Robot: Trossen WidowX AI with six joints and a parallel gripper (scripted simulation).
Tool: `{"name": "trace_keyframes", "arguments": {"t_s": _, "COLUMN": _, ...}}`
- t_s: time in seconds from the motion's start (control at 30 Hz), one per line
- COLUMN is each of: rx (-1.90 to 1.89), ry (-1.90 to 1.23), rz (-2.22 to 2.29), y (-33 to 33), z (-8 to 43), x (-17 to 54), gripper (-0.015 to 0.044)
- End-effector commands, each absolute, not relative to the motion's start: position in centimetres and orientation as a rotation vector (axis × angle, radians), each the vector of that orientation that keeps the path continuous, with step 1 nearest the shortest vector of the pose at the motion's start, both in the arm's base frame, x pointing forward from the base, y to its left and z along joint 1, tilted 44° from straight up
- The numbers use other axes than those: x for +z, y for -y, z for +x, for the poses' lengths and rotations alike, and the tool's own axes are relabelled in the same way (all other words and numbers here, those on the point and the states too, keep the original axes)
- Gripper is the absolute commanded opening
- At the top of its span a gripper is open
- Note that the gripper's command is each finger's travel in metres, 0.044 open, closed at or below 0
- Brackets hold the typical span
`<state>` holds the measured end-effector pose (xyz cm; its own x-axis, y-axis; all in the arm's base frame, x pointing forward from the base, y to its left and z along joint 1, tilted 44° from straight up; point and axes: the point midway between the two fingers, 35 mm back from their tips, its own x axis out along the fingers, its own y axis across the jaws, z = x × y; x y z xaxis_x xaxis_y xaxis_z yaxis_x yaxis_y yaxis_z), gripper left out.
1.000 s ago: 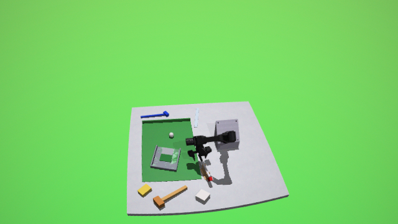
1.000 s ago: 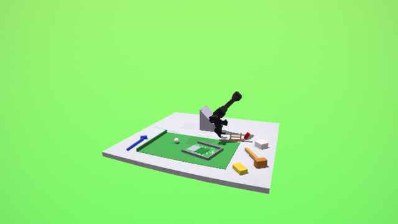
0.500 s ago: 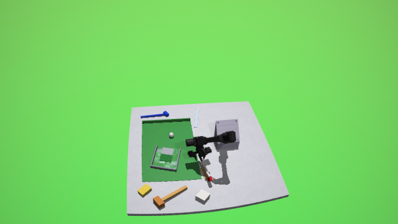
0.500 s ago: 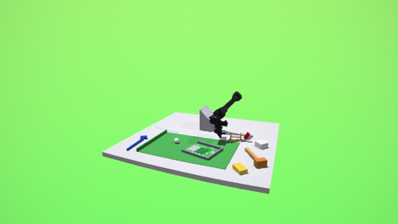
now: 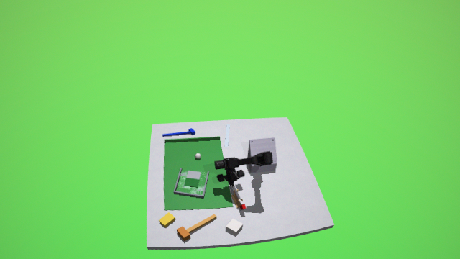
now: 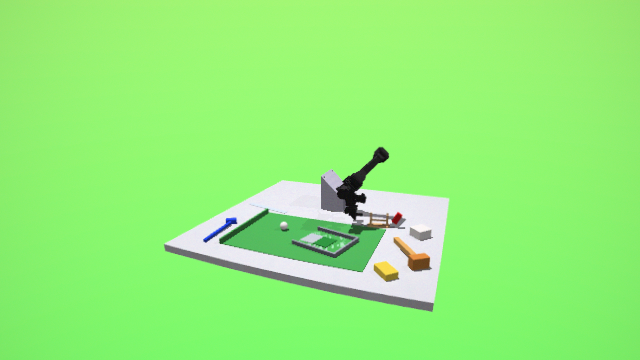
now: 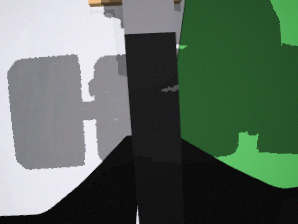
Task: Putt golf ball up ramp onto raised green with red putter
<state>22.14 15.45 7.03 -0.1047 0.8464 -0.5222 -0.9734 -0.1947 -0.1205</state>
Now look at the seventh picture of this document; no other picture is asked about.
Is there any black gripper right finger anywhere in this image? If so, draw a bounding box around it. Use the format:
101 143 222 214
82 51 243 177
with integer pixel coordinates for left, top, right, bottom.
181 139 298 224

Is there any green putting mat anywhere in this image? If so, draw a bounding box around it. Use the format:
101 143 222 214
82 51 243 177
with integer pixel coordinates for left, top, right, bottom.
177 0 298 189

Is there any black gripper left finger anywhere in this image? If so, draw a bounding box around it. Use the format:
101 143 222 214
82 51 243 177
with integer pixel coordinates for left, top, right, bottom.
0 135 138 224

